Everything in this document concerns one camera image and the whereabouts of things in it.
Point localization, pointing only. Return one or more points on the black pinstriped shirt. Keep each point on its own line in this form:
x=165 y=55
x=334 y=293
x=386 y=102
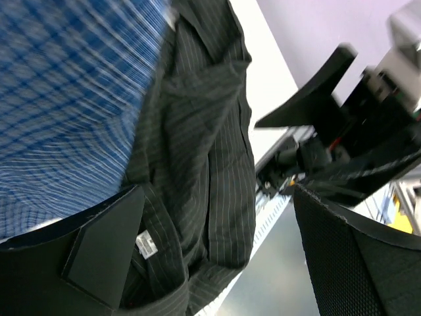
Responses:
x=193 y=158

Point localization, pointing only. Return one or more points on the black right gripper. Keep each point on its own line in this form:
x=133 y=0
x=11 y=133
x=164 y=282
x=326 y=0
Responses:
x=372 y=138

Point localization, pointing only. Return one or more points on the blue checked shirt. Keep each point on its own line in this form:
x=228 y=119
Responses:
x=73 y=78

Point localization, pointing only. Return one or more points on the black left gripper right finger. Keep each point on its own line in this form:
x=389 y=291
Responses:
x=357 y=266

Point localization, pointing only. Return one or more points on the slotted grey cable duct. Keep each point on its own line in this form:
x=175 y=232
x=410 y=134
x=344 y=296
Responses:
x=268 y=216

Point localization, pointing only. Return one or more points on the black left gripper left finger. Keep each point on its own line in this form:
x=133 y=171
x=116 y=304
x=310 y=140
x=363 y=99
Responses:
x=75 y=266

